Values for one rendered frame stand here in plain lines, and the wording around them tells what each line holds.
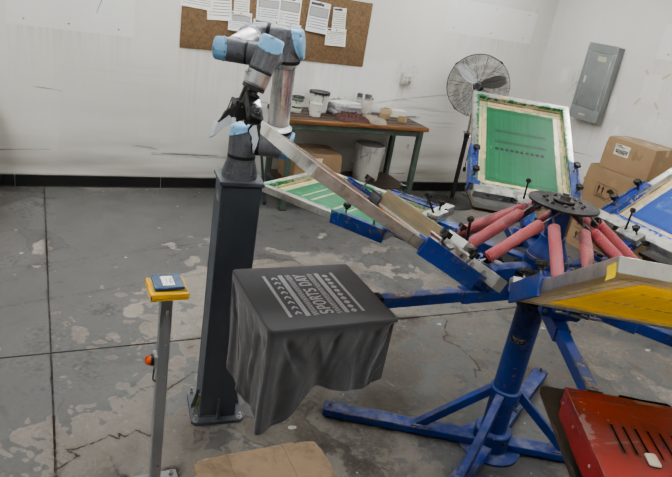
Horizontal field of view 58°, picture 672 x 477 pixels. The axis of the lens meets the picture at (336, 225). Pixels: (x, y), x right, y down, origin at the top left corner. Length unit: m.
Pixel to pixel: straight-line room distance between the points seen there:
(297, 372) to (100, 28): 4.07
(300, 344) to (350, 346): 0.19
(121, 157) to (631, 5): 5.14
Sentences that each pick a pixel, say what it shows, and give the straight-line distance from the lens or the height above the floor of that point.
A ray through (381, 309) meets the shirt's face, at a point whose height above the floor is 0.95.
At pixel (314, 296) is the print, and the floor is 0.95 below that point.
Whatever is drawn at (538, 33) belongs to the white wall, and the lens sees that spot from 7.57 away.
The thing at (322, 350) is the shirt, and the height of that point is 0.85.
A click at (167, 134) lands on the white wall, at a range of 5.86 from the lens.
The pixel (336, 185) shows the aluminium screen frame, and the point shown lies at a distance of 1.75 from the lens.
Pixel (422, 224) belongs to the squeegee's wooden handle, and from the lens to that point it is 2.21.
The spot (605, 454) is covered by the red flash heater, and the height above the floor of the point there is 1.10.
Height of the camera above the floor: 1.98
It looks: 21 degrees down
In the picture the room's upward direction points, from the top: 10 degrees clockwise
